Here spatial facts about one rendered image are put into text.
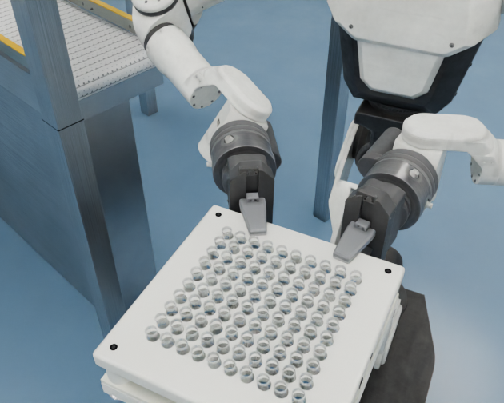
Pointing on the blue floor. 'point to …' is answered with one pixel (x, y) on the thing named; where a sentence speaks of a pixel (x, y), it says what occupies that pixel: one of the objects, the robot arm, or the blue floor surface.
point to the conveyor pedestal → (40, 154)
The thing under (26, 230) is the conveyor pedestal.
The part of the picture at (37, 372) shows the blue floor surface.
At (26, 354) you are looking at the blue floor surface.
